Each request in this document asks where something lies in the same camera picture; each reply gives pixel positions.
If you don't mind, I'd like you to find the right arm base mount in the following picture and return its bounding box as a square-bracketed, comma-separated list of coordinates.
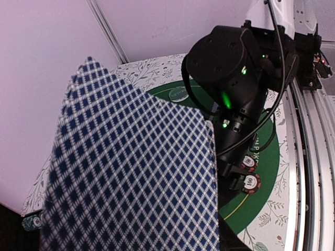
[295, 27, 333, 91]

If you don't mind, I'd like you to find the right poker chip stack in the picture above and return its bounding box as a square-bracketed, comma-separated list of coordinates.
[22, 211, 42, 232]

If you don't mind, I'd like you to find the aluminium front rail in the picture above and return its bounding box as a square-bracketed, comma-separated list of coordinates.
[286, 82, 334, 250]

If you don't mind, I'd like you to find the red black 100 chip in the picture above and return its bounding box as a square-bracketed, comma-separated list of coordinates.
[241, 155, 258, 173]

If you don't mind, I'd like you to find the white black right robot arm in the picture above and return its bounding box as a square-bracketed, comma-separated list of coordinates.
[181, 1, 321, 190]

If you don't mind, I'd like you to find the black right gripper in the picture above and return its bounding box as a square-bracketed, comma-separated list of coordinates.
[218, 155, 246, 191]

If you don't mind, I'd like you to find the right aluminium frame post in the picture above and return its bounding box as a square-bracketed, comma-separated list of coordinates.
[86, 0, 129, 64]

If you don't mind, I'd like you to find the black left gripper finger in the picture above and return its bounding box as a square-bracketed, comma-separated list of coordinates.
[219, 218, 251, 251]

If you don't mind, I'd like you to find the round green poker mat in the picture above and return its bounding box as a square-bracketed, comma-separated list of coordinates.
[148, 81, 280, 235]

